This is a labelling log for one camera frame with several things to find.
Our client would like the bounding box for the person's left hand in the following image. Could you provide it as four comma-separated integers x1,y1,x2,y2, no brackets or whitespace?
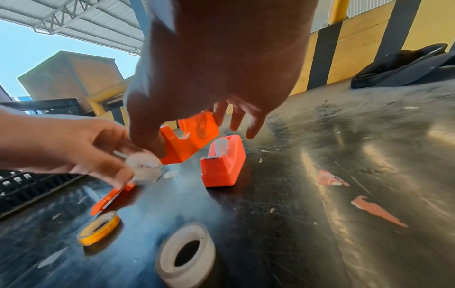
0,108,143,190

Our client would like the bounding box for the person's right hand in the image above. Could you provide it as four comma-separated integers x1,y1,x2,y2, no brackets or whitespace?
124,0,319,159

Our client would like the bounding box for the orange dispenser piece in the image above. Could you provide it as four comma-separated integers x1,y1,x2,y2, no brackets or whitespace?
89,181,137,217

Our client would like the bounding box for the white tape spool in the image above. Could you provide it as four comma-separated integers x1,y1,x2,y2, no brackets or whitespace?
112,150,163,186
212,138,230,158

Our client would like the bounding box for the orange plastic bracket part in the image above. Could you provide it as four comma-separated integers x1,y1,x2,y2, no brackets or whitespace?
159,110,221,165

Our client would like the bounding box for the steel ball bearing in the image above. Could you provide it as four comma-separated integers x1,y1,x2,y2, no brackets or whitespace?
155,223,217,286
76,211,122,247

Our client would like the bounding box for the pink plastic bracket part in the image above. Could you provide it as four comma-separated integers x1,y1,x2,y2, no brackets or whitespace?
199,134,247,188

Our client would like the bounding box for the black plastic crate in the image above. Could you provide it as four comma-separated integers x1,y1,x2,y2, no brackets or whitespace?
0,97,86,222

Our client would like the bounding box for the yellow pipe guardrail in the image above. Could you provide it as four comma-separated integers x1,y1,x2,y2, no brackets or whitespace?
86,76,134,117

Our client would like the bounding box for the metal roof canopy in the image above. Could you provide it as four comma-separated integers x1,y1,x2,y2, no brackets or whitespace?
0,0,145,56

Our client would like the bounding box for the yellow black striped barrier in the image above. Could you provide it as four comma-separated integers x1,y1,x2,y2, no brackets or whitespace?
94,0,455,130

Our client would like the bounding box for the large red paper scrap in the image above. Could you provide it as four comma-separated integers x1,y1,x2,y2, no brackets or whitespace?
351,195,410,229
317,169,351,187

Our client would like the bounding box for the black baseball cap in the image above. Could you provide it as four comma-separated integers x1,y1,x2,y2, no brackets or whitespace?
350,42,455,90

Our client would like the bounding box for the yellow metal post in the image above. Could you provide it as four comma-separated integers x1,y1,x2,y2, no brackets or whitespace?
327,0,352,26

